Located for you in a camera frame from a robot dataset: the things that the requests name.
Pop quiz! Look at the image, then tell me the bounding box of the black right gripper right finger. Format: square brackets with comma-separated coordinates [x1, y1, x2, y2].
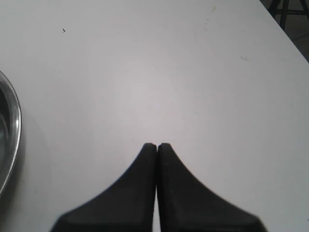
[157, 143, 266, 232]

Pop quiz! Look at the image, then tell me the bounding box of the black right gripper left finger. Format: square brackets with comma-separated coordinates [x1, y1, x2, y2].
[52, 143, 157, 232]

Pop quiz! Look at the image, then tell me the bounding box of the round stainless steel dish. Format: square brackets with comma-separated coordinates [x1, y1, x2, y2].
[0, 72, 22, 195]

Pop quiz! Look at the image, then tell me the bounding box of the black stand pole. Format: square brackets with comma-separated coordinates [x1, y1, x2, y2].
[263, 0, 309, 61]

